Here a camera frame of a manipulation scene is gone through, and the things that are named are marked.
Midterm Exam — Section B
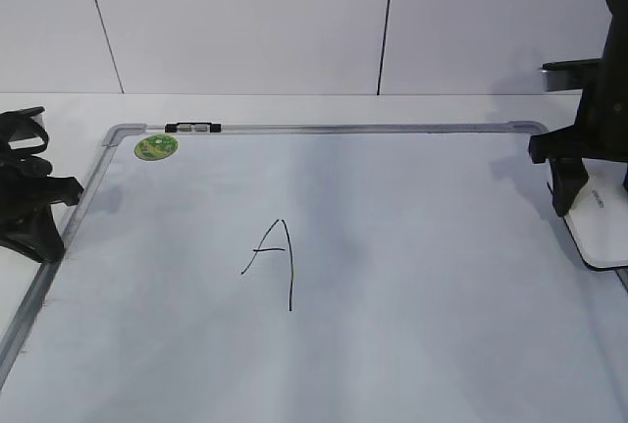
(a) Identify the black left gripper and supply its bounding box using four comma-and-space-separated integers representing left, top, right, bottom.
0, 152, 82, 262

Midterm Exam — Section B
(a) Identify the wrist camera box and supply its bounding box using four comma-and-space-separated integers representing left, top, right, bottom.
541, 58, 602, 92
1, 106, 49, 153

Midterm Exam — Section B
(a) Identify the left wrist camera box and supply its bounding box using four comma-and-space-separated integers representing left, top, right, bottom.
1, 106, 49, 153

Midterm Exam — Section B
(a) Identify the white board eraser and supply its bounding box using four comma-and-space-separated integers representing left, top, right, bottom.
564, 160, 627, 271

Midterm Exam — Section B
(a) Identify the round green sticker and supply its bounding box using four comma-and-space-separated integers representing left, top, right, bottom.
133, 134, 179, 161

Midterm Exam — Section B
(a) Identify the white board with grey frame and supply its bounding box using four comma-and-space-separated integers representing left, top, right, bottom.
1, 123, 627, 422

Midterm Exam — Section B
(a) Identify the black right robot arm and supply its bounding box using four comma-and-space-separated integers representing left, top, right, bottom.
528, 0, 627, 217

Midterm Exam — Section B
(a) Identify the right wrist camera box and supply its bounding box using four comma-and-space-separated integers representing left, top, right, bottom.
541, 58, 602, 92

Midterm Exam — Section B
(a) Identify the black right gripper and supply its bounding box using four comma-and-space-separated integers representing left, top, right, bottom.
528, 126, 627, 217

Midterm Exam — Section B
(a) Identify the black silver hanging clip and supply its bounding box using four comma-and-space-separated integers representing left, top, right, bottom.
164, 122, 222, 133

